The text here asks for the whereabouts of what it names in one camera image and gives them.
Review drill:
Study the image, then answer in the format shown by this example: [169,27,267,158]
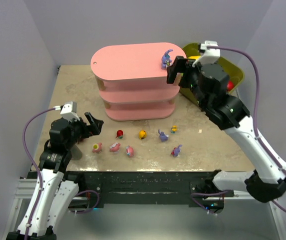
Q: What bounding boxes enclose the purple bunny toy with cup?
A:
[161,49,173,70]

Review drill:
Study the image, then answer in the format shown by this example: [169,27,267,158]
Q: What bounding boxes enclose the purple bunny toy blue ears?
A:
[158,129,169,142]

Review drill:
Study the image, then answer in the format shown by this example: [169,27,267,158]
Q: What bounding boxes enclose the purple bunny toy red bow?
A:
[171,145,182,157]

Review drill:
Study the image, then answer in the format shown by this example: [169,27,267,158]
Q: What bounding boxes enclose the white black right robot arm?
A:
[167,56,286,203]

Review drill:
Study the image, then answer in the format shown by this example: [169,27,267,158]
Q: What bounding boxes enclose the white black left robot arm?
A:
[6,112,104,240]

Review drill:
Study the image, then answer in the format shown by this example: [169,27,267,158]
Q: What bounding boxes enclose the pink three-tier wooden shelf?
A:
[91,42,185,121]

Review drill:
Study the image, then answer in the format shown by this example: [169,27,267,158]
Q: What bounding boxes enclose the pink toy with green centre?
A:
[92,142,102,154]

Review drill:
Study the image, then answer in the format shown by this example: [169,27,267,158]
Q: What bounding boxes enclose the yellow mango toy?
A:
[188,55,201,60]

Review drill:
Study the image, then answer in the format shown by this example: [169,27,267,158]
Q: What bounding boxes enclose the red apple toy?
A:
[227,80,234,92]

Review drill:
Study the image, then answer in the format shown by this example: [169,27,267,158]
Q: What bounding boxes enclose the red haired mermaid toy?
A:
[116,130,124,139]

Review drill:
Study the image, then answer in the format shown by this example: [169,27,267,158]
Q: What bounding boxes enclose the olive green plastic bin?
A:
[179,42,245,105]

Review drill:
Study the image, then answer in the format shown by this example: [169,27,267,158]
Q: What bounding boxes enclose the pink toy with white frill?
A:
[109,142,121,153]

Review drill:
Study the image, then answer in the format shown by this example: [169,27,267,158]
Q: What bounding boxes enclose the pink toy with blue bow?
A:
[125,145,134,158]

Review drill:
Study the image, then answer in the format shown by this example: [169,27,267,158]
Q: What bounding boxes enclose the blonde blue dress doll toy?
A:
[171,125,177,134]

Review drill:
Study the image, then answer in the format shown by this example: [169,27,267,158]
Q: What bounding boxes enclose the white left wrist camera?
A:
[60,101,80,122]

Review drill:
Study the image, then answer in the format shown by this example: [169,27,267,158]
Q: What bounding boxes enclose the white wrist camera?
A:
[60,101,80,122]
[192,40,221,68]

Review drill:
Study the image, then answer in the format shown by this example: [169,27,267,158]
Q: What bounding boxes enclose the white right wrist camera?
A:
[192,40,221,68]

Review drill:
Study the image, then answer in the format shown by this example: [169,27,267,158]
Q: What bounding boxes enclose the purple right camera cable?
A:
[206,44,286,219]

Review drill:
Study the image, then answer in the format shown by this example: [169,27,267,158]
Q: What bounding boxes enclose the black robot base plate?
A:
[63,170,234,209]

